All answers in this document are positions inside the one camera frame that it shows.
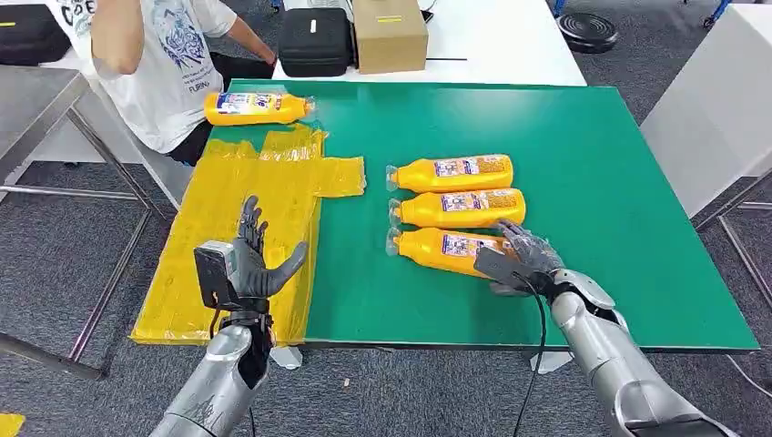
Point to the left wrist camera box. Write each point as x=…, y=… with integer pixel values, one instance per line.
x=212, y=274

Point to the yellow plastic sheet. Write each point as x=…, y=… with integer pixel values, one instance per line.
x=199, y=259

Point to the person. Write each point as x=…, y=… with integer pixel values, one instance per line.
x=157, y=72

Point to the green table mat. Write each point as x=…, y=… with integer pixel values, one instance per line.
x=573, y=211

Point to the yellow floor scrap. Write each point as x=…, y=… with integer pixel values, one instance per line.
x=11, y=425

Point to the thin black stick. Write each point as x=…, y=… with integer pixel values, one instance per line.
x=446, y=59

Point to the steel frame table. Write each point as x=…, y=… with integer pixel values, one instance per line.
x=36, y=102

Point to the black round disc base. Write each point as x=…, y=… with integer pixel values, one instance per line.
x=586, y=31

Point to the brown cardboard box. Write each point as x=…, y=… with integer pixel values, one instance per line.
x=389, y=39

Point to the orange drink bottle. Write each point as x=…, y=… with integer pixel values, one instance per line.
x=452, y=173
x=428, y=250
x=458, y=208
x=253, y=111

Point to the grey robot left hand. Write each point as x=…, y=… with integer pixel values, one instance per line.
x=253, y=274

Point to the steel table leg frame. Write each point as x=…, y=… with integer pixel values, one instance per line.
x=733, y=238

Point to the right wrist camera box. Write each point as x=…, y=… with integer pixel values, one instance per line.
x=497, y=265

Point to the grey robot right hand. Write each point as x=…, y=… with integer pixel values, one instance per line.
x=537, y=253

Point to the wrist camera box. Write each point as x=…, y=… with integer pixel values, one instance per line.
x=212, y=274
x=497, y=265

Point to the black hard case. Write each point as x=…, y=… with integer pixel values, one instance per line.
x=315, y=42

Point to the white table foot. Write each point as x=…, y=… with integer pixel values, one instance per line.
x=286, y=357
x=550, y=362

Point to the black flat case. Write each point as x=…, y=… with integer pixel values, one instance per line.
x=30, y=33

